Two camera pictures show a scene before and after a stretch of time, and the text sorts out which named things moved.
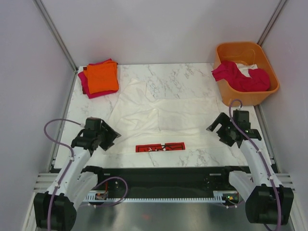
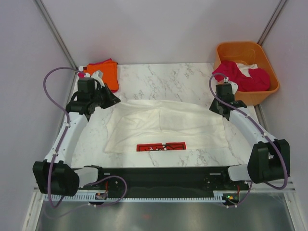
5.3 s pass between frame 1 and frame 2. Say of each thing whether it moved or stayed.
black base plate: stayed
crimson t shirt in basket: stayed
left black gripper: moved
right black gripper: moved
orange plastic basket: stayed
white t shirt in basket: stayed
